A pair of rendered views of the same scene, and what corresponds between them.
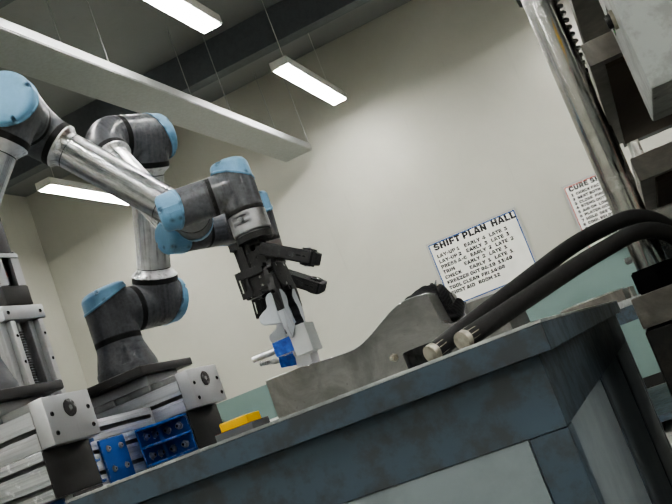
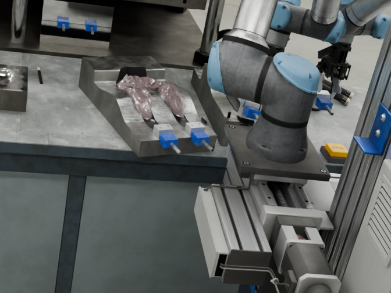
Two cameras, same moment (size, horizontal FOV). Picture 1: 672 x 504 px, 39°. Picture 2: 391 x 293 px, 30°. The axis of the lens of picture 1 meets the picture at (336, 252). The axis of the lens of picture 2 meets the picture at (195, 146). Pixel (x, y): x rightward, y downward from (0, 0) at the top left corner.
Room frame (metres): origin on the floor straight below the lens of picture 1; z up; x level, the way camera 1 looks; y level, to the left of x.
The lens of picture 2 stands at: (3.35, 1.82, 1.81)
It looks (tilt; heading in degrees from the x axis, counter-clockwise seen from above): 26 degrees down; 236
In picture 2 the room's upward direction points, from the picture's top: 12 degrees clockwise
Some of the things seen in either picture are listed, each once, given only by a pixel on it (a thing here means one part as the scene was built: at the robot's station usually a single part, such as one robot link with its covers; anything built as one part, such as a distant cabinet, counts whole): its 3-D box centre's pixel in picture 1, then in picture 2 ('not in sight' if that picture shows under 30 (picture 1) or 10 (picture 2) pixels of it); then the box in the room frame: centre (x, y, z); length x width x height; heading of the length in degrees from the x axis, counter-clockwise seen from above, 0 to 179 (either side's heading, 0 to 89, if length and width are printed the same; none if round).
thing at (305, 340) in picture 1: (282, 347); (324, 105); (1.77, 0.16, 0.93); 0.13 x 0.05 x 0.05; 73
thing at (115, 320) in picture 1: (111, 312); (289, 85); (2.29, 0.57, 1.20); 0.13 x 0.12 x 0.14; 133
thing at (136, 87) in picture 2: not in sight; (149, 90); (2.31, -0.07, 0.90); 0.26 x 0.18 x 0.08; 90
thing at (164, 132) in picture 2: not in sight; (169, 142); (2.36, 0.20, 0.85); 0.13 x 0.05 x 0.05; 90
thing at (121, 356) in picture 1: (123, 357); (280, 130); (2.29, 0.58, 1.09); 0.15 x 0.15 x 0.10
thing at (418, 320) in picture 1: (398, 343); (244, 97); (1.95, -0.05, 0.87); 0.50 x 0.26 x 0.14; 73
